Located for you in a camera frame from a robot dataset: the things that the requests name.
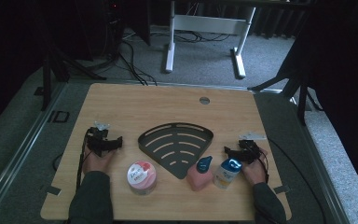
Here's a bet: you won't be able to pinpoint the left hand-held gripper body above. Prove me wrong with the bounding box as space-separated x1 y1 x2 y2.
85 120 113 157

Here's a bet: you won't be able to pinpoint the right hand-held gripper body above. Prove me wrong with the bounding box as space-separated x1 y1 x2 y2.
238 132 268 164

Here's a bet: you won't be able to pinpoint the pink cream jar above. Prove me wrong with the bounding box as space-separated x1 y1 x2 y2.
126 160 158 196

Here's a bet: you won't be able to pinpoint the pink bottle with blue cap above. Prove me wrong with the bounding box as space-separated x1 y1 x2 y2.
186 155 214 192

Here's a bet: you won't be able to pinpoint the black fan-shaped corner rack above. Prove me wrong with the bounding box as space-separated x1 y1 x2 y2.
137 122 214 180

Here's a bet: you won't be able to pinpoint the person's left hand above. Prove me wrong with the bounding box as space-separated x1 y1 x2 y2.
82 146 119 175

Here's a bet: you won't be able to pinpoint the person's right hand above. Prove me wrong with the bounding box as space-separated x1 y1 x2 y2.
241 147 269 187

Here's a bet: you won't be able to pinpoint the grey tape strip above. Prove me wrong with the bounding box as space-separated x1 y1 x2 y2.
273 185 292 194
40 185 62 197

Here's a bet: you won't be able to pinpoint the black metal stand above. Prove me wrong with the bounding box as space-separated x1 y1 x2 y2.
247 46 324 126
33 46 107 112

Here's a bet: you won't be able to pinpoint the dark computer tower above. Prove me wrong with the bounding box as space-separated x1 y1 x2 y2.
102 0 126 60

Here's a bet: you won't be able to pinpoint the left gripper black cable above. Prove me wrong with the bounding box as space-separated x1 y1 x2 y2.
76 127 91 190

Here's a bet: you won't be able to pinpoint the black rectangular floor bracket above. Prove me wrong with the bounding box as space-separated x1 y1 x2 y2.
47 110 71 124

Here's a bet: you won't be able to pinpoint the black cable loop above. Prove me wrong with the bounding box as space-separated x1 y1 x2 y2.
52 153 63 172

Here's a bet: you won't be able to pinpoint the metal floor rail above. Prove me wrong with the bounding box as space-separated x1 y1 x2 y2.
0 81 68 224
255 88 352 224

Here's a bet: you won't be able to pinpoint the black floor cables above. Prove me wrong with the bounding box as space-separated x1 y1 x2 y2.
117 39 158 87

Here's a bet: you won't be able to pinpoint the cables under white desk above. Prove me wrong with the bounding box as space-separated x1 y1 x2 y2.
173 29 231 44

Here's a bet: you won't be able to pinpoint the white desk frame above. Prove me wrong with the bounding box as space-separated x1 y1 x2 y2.
164 0 257 79

